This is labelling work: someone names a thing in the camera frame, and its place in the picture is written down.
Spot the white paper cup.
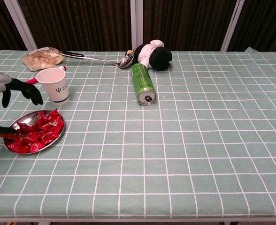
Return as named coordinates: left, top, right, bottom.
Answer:
left=36, top=67, right=70, bottom=105

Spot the steel ladle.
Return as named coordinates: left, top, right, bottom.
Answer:
left=58, top=50, right=135, bottom=69

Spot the round steel plate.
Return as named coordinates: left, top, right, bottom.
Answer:
left=2, top=109, right=65, bottom=155

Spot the red marker pen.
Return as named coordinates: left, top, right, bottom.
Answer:
left=24, top=65, right=68, bottom=85

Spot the black white plush toy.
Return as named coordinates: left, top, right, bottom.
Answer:
left=125, top=39, right=173, bottom=72

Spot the green drink can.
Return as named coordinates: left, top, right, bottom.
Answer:
left=130, top=62, right=157, bottom=106

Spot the clear snack bag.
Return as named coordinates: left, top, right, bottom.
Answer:
left=20, top=46, right=65, bottom=72

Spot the green checked tablecloth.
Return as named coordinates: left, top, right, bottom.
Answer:
left=0, top=46, right=276, bottom=220

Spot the white partition post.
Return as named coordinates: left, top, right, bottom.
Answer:
left=3, top=0, right=38, bottom=51
left=220, top=0, right=245, bottom=52
left=130, top=0, right=144, bottom=51

